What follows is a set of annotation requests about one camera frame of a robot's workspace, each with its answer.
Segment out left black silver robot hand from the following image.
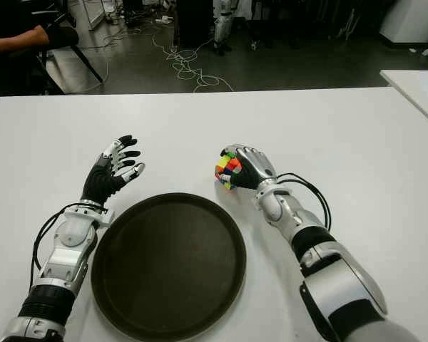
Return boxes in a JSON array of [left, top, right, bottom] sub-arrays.
[[80, 135, 146, 207]]

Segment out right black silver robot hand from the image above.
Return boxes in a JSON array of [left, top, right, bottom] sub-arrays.
[[220, 144, 278, 192]]

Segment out multicoloured Rubik's cube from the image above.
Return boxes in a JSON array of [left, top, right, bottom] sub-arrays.
[[215, 151, 244, 192]]

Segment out dark brown round plate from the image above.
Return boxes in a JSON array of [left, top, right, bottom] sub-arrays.
[[91, 192, 248, 342]]

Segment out silver humanoid robot legs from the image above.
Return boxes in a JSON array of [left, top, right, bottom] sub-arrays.
[[212, 0, 237, 55]]

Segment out black chair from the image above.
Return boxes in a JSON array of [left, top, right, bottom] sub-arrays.
[[35, 10, 104, 94]]

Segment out black cabinet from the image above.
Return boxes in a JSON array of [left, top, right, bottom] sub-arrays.
[[176, 0, 215, 47]]

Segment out white board panel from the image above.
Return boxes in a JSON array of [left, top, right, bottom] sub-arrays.
[[83, 0, 110, 31]]

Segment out seated person in black shirt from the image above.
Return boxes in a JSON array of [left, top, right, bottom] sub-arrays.
[[0, 0, 51, 108]]

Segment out white side table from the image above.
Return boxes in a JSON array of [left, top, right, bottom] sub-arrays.
[[379, 69, 428, 131]]

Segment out white cabinet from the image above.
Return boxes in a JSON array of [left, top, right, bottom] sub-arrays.
[[377, 0, 428, 46]]

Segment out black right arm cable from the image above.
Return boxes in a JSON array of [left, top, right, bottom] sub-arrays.
[[276, 172, 332, 229]]

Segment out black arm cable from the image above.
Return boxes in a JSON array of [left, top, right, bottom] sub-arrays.
[[276, 172, 332, 229], [30, 203, 106, 286]]

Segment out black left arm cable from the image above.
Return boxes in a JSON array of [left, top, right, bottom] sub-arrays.
[[30, 203, 106, 286]]

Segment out thin grey floor cable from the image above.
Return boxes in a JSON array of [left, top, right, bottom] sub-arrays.
[[78, 28, 143, 86]]

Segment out tangled white floor cable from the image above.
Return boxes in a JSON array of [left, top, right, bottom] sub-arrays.
[[151, 24, 236, 93]]

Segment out grey metal frame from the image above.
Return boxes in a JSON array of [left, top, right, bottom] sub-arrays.
[[337, 6, 365, 41]]

